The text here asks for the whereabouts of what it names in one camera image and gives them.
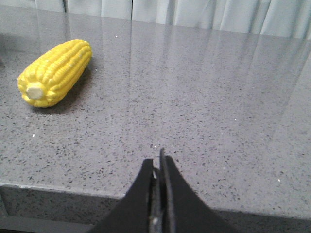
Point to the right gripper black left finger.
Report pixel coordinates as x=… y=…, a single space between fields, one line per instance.
x=139 y=211

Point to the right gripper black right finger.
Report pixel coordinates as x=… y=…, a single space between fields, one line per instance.
x=183 y=211

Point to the yellow plastic corn cob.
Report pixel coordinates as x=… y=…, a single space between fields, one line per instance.
x=48 y=79

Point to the white pleated curtain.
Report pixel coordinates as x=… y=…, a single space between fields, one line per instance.
x=283 y=18

